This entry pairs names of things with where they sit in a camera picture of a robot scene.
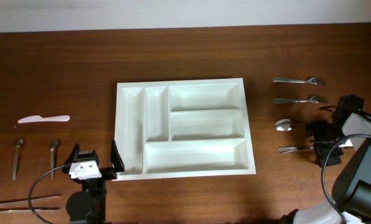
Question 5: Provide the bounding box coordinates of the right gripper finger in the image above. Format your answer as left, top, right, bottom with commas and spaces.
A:
314, 143, 343, 167
305, 119, 329, 142

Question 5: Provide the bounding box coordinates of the small steel teaspoon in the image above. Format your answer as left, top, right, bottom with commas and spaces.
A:
12, 138, 24, 180
50, 139, 59, 169

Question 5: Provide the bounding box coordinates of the large steel spoon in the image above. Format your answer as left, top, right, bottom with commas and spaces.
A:
278, 146, 313, 154
274, 118, 308, 131

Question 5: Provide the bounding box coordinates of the pink plastic knife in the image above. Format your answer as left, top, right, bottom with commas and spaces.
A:
18, 115, 71, 124

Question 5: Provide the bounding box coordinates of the white plastic cutlery tray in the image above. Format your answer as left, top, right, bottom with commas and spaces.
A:
114, 78, 256, 180

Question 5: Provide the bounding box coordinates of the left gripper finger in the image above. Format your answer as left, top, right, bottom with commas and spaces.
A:
64, 144, 80, 166
110, 139, 125, 172

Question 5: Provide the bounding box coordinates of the steel fork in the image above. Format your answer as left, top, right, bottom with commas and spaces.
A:
273, 77, 326, 86
273, 95, 327, 104

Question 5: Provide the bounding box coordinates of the small steel teaspoon far left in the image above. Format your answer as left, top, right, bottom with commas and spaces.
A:
12, 138, 24, 180

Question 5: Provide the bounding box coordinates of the steel fork top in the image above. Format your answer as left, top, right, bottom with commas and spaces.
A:
273, 77, 326, 86

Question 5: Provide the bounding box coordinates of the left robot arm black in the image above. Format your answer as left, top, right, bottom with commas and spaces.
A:
63, 140, 125, 223

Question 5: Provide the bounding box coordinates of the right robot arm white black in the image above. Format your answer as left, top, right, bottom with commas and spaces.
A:
279, 95, 371, 224

